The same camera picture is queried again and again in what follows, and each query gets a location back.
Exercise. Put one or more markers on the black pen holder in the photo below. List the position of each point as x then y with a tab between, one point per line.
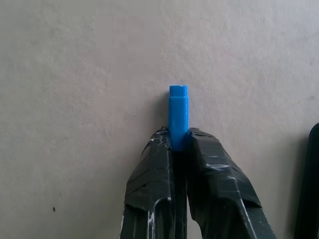
307	189

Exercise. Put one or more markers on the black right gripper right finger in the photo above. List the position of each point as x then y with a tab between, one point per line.
219	179

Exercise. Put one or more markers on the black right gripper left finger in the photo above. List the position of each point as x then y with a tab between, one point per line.
152	179

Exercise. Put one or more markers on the blue plastic peg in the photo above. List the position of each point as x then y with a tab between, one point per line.
178	117

